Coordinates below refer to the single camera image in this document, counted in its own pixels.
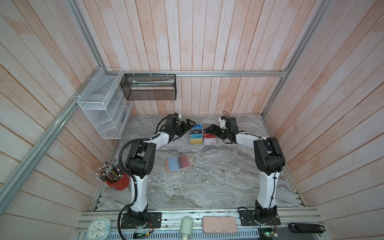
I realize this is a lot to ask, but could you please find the white wire mesh shelf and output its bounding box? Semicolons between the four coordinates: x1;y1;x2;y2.
78;68;133;140

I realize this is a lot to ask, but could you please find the red pen cup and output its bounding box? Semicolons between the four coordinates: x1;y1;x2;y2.
106;174;131;191

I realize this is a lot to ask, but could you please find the pink rectangular case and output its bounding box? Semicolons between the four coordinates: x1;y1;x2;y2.
202;216;238;234

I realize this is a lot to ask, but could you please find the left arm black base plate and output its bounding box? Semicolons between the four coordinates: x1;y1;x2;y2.
121;212;162;229

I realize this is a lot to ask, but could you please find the white analog clock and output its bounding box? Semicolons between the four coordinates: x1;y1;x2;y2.
86;218;111;240

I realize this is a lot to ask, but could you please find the red credit card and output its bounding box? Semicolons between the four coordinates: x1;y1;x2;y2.
203;133;216;139

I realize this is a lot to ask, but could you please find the black corrugated cable hose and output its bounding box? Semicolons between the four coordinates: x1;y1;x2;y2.
116;137;160;240

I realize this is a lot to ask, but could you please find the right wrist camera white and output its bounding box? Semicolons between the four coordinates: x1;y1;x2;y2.
219;116;227;129

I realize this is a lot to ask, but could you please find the black stapler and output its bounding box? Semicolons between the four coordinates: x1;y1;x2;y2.
288;223;326;234

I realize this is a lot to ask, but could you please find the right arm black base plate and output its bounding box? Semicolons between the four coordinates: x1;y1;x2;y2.
238;208;281;226

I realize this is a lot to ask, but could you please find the white light bulb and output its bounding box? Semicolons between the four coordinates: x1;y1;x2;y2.
180;218;194;240

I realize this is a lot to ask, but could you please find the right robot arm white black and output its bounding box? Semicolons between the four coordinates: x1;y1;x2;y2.
205;116;286;225

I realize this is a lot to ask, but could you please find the gold credit card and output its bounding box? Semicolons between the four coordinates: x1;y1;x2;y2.
190;138;203;145

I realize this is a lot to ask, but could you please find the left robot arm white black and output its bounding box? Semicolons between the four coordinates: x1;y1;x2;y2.
118;113;196;226

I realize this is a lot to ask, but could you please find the black mesh basket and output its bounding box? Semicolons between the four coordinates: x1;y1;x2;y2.
120;73;177;101

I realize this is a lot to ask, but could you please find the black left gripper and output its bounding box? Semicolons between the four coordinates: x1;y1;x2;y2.
172;118;197;137

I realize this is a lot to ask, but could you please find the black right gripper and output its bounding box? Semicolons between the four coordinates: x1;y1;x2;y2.
206;124;230;139

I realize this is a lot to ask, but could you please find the bundle of coloured pens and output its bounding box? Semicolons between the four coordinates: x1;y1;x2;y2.
96;161;123;183

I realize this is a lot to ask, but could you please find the black credit card left column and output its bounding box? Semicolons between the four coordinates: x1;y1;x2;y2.
190;129;203;135

